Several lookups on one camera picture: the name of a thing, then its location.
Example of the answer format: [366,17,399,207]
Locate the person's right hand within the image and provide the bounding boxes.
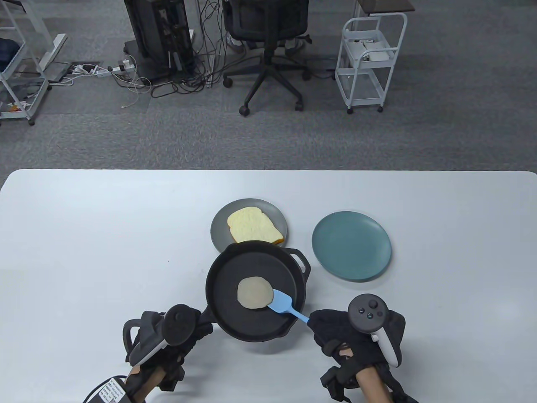
[309,309,407,376]

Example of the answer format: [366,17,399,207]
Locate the person's left hand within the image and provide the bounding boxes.
[123,306,214,392]

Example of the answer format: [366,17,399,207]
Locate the black cast iron pan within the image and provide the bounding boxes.
[197,241,312,342]

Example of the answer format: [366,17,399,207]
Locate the blue silicone spatula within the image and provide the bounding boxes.
[267,289,311,324]

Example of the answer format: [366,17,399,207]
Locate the person's left forearm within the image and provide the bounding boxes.
[127,360,168,403]

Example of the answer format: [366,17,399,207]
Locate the person's right forearm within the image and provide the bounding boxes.
[356,369,396,403]

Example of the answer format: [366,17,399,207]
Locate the black left hand controller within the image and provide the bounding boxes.
[128,304,198,366]

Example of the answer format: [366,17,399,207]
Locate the black hand controller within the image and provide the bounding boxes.
[347,294,404,368]
[128,304,198,366]

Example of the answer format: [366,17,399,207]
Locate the black right hand controller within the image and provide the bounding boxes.
[347,294,404,368]

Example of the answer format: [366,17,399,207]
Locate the round pale pancake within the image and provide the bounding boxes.
[237,277,274,310]

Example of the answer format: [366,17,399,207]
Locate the teal plate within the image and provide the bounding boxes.
[311,211,392,283]

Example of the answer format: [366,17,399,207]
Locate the grey plate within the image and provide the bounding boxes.
[210,198,289,253]

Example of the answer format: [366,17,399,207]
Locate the slice of white bread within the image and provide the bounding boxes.
[227,207,285,246]

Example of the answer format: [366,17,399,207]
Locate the white rolling cart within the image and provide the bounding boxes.
[334,12,409,115]

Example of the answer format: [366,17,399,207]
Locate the white power strip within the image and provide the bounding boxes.
[69,59,137,79]

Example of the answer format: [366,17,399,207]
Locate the white device in cart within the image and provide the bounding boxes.
[352,38,398,62]

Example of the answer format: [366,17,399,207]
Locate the black computer tower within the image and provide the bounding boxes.
[123,0,197,81]

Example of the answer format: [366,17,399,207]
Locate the white metal rack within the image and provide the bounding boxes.
[0,0,68,126]

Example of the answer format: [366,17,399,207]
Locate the black office chair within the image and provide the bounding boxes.
[221,0,313,117]

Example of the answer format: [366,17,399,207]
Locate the brown desk top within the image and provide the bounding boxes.
[356,0,416,13]

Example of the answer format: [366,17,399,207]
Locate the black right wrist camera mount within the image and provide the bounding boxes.
[321,364,420,403]

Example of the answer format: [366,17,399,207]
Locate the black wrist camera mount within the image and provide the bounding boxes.
[321,364,420,403]
[83,364,186,403]

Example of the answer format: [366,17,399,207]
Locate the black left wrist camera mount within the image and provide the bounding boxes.
[83,364,186,403]

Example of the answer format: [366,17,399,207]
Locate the white cable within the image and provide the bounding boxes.
[121,78,152,110]

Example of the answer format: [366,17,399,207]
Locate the bundle of black cables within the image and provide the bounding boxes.
[113,0,235,99]

